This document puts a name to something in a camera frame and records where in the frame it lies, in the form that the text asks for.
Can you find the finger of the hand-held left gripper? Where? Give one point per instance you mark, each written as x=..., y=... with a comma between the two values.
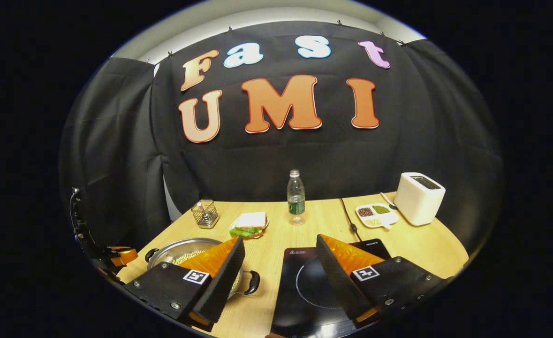
x=126, y=257

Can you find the black backdrop cloth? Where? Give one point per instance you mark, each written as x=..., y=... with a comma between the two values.
x=304, y=150

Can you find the white toaster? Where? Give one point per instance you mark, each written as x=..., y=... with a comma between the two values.
x=417, y=206

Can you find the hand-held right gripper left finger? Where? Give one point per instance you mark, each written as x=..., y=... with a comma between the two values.
x=224, y=281

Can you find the sandwich with lettuce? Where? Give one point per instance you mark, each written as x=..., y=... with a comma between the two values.
x=250, y=219

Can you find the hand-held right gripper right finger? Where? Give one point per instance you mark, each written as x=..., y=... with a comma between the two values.
x=337, y=281

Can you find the clear plastic water bottle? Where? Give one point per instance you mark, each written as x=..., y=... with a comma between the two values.
x=296, y=197

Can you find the metal mesh utensil holder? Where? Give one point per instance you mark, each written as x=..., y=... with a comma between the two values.
x=206, y=216

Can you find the white sectioned dish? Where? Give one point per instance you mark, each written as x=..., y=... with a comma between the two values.
x=391, y=218

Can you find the black induction cooktop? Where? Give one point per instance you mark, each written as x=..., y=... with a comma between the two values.
x=304, y=281

